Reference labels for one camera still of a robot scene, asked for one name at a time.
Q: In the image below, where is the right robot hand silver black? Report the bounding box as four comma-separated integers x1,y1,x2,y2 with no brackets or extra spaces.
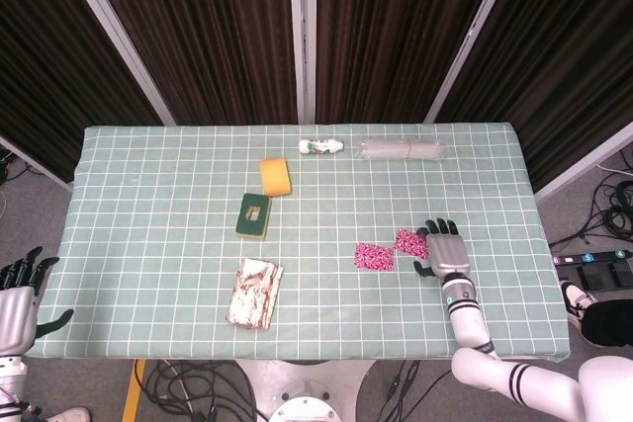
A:
413,216,472,286

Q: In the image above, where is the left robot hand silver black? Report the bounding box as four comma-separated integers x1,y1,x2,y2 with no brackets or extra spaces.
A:
0,246,76,357

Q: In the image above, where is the pink patterned packet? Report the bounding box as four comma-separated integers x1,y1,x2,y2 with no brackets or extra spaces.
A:
353,242,397,273
394,227,430,262

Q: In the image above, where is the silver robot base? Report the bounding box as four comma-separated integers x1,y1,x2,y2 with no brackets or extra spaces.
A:
235,360,377,422

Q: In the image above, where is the bundle of clear straws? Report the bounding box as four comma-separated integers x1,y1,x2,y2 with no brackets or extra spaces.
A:
358,138,445,162

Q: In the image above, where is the white shoe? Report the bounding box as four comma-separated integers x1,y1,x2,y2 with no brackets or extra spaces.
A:
46,406,92,422

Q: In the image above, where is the yellow floor tape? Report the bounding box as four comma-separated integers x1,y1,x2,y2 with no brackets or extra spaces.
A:
121,360,148,422

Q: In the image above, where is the green checked tablecloth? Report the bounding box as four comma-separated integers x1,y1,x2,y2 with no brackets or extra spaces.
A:
24,124,572,362

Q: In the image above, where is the black foot pedal unit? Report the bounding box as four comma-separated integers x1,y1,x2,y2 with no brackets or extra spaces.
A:
552,248,633,291

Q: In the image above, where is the small white bottle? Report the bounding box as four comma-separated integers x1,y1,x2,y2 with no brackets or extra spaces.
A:
298,137,344,156

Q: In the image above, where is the black trouser leg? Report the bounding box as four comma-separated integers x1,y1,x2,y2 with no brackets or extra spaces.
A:
580,299,633,349

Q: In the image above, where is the yellow sponge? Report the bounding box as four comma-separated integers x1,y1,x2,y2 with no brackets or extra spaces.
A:
259,157,294,197

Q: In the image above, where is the silver foil bag red print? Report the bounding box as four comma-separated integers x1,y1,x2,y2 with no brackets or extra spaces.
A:
226,257,285,331

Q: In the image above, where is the green-topped sponge with hole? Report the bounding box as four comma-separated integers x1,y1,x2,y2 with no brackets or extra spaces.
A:
234,192,273,240

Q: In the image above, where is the dark brown curtain panel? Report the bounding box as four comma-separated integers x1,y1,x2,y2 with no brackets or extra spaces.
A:
80,0,299,126
315,0,509,125
0,0,165,186
434,0,633,192

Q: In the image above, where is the black cable with inline box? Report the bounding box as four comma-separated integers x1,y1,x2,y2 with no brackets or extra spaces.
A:
378,360,422,422

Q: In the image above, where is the white partition base rail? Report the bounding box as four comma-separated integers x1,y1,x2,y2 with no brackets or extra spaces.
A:
535,122,633,202
0,134,74,194

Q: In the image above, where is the black cable coil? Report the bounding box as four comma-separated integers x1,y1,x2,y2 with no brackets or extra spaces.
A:
550,178,633,251

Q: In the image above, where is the white cable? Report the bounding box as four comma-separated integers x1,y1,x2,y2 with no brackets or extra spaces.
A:
595,160,633,178

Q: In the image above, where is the black floor cable tangle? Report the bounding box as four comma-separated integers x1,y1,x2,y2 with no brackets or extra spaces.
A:
142,360,259,422

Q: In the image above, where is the white partition frame post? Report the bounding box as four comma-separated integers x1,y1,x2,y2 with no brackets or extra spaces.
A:
52,0,177,127
423,0,525,125
288,0,318,125

